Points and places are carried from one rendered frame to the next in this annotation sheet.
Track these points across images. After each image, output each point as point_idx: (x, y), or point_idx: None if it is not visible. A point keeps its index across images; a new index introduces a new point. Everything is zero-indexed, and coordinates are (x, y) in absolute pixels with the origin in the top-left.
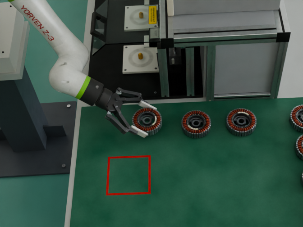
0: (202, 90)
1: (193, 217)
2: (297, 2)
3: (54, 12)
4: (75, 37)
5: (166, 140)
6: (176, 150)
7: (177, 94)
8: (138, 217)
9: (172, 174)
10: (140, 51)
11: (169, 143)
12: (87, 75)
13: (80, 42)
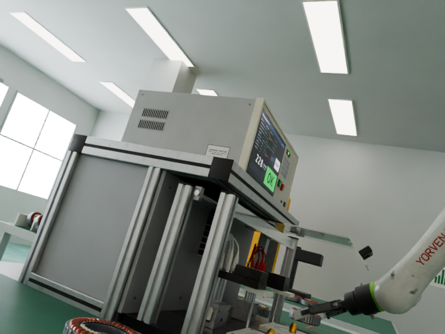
0: (233, 307)
1: (283, 313)
2: (22, 266)
3: (422, 237)
4: (393, 269)
5: (287, 323)
6: (280, 319)
7: (261, 316)
8: (324, 327)
9: (289, 319)
10: (289, 333)
11: (284, 322)
12: (373, 285)
13: (387, 273)
